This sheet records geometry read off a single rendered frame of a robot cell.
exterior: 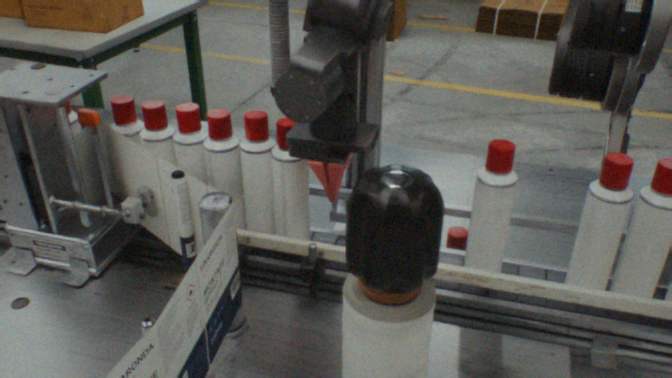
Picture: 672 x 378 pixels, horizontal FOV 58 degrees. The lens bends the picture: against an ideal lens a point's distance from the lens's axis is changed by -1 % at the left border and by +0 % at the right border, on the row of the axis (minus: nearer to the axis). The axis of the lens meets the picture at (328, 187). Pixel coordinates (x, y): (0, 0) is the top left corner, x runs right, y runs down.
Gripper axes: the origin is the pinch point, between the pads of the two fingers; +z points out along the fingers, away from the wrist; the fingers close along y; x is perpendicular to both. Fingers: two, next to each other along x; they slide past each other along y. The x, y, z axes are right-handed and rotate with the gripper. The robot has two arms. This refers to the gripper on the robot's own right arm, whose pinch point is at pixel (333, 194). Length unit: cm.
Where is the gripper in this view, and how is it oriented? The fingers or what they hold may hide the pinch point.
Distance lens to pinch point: 78.6
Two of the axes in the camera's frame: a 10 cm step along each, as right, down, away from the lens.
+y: 9.6, 1.4, -2.5
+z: 0.1, 8.6, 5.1
